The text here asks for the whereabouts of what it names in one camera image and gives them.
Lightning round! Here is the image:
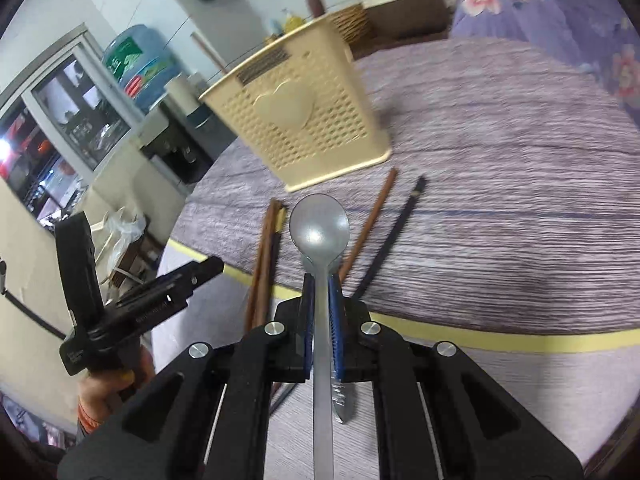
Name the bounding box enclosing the silver metal spoon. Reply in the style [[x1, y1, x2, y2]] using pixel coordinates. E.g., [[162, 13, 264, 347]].
[[289, 193, 351, 480]]

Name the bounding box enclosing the purple striped tablecloth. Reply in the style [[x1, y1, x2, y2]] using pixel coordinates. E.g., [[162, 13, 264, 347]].
[[152, 35, 640, 480]]

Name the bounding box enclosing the black chopstick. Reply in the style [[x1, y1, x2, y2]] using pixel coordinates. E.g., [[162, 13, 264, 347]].
[[352, 175, 427, 301], [270, 382, 296, 417]]

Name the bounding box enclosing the silver patterned cutlery handle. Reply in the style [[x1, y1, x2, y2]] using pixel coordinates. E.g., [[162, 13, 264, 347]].
[[330, 379, 357, 425]]

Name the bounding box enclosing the brown rice cooker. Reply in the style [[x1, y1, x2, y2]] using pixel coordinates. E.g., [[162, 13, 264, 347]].
[[359, 0, 452, 43]]

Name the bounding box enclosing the white water dispenser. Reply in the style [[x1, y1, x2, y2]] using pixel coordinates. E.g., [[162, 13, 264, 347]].
[[135, 105, 223, 197]]

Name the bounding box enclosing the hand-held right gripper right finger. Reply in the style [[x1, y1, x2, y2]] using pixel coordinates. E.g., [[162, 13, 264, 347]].
[[327, 274, 583, 480]]

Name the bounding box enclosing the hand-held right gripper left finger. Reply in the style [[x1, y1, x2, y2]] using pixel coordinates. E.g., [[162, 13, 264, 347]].
[[57, 272, 316, 480]]

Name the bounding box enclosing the glass door cabinet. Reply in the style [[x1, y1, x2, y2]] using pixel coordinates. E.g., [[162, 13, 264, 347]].
[[0, 22, 151, 231]]

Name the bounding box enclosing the person's left hand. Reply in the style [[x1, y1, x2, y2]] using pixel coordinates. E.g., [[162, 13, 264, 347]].
[[76, 344, 157, 433]]

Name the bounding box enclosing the purple floral blanket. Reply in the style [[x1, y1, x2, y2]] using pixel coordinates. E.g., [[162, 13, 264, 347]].
[[449, 0, 640, 128]]

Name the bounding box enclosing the cream plastic utensil holder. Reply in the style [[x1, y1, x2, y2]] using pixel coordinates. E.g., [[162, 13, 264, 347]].
[[199, 14, 394, 194]]

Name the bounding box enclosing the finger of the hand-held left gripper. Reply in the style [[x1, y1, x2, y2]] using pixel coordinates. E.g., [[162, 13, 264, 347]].
[[116, 256, 226, 307]]

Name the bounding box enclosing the brown wicker basket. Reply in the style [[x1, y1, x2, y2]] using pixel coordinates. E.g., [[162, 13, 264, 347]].
[[327, 2, 373, 47]]

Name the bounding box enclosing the blue water bottle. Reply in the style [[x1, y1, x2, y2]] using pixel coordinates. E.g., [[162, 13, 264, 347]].
[[101, 24, 182, 113]]

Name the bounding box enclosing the clear plastic bag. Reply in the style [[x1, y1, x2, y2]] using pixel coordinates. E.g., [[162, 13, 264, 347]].
[[97, 205, 149, 273]]

